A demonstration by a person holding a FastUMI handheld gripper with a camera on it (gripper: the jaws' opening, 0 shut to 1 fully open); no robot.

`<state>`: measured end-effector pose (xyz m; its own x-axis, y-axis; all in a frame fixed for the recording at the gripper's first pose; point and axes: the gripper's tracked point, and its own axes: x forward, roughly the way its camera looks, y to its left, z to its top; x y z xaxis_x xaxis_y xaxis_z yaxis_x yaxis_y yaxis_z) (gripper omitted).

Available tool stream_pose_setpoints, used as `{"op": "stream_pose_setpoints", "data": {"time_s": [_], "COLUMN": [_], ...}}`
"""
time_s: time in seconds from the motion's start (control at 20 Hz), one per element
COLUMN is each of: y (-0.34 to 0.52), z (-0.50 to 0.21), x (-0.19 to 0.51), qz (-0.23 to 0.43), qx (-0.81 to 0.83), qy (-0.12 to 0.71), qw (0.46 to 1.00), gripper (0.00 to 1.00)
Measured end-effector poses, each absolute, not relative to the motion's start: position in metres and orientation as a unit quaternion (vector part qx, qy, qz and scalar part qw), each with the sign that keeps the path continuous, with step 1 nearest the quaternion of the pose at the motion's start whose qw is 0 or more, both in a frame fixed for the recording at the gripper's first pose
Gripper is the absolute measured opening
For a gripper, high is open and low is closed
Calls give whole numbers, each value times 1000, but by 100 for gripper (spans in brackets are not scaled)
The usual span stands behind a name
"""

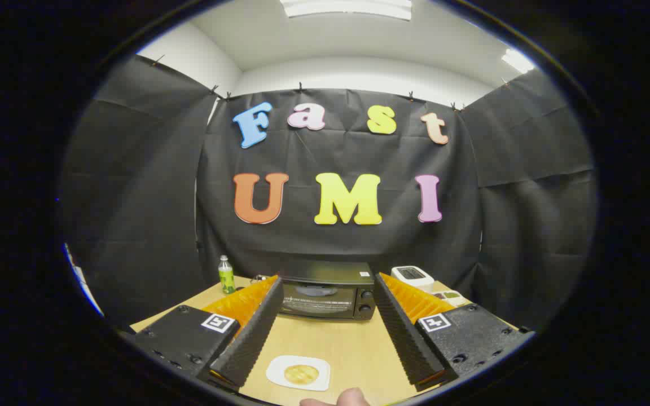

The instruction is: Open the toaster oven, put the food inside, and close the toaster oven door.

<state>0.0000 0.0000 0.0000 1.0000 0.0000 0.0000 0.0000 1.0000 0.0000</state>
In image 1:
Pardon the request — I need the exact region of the large ceiling light panel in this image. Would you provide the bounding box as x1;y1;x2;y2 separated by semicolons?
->
280;0;413;21

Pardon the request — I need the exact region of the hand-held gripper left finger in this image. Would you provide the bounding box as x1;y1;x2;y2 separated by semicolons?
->
133;275;284;392

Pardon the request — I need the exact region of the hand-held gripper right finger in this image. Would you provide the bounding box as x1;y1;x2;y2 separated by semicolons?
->
373;272;534;391

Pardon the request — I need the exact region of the golden bread roll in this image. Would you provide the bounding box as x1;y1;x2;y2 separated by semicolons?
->
284;364;320;385

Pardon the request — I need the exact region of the white rectangular plate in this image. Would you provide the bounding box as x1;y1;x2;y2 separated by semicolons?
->
266;355;331;392

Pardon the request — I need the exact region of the small ceiling light panel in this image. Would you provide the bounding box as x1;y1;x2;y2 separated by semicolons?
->
501;48;535;74

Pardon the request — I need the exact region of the green label plastic bottle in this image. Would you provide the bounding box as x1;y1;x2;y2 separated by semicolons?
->
218;255;236;295

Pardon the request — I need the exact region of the small white dish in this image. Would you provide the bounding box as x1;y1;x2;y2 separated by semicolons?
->
432;290;472;308

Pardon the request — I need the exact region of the white slot toaster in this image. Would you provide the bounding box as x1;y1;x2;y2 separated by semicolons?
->
391;266;435;294

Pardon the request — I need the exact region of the black toaster oven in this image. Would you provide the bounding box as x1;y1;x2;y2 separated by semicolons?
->
277;261;377;321

